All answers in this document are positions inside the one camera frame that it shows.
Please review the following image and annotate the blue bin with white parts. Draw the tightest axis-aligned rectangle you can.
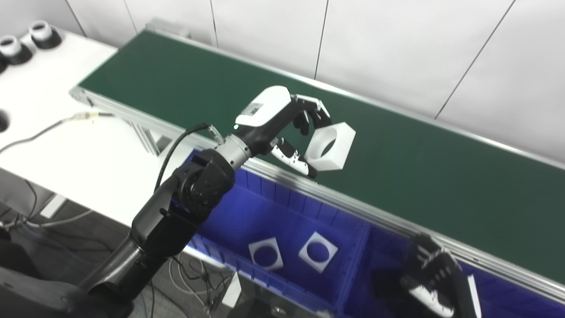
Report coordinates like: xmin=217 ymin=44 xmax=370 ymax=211
xmin=174 ymin=150 xmax=371 ymax=314

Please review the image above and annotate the aluminium conveyor leg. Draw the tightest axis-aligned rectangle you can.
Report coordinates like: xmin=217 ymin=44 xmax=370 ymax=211
xmin=128 ymin=119 xmax=173 ymax=156

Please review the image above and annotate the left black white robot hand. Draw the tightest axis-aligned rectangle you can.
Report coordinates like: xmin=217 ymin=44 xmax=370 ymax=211
xmin=225 ymin=85 xmax=332 ymax=179

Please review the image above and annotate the grey cable with yellow connector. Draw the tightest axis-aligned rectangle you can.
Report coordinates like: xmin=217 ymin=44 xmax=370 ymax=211
xmin=0 ymin=112 xmax=116 ymax=153

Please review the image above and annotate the white square part with hole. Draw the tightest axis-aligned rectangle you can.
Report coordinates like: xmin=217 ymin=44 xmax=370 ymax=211
xmin=298 ymin=231 xmax=339 ymax=273
xmin=249 ymin=237 xmax=284 ymax=271
xmin=305 ymin=122 xmax=356 ymax=172

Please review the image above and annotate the grey floor cable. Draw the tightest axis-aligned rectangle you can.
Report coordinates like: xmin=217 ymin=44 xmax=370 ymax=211
xmin=0 ymin=207 xmax=94 ymax=231

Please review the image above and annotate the black cup with white rim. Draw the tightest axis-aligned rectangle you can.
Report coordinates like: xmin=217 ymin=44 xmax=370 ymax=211
xmin=0 ymin=35 xmax=34 ymax=66
xmin=28 ymin=20 xmax=63 ymax=49

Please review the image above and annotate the blue bin with black parts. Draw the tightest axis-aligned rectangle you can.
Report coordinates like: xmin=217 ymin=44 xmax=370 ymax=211
xmin=342 ymin=225 xmax=565 ymax=318

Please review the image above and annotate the black robot torso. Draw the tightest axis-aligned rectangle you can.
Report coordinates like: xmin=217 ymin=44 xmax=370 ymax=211
xmin=0 ymin=230 xmax=133 ymax=318

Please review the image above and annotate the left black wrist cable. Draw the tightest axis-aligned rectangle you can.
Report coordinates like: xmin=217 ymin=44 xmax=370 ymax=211
xmin=154 ymin=124 xmax=221 ymax=193

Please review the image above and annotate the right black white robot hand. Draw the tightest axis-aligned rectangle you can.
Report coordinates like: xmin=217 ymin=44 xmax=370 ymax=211
xmin=399 ymin=234 xmax=482 ymax=318

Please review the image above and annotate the green conveyor belt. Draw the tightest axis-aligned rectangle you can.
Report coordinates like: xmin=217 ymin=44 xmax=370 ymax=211
xmin=70 ymin=18 xmax=565 ymax=305
xmin=79 ymin=30 xmax=565 ymax=285

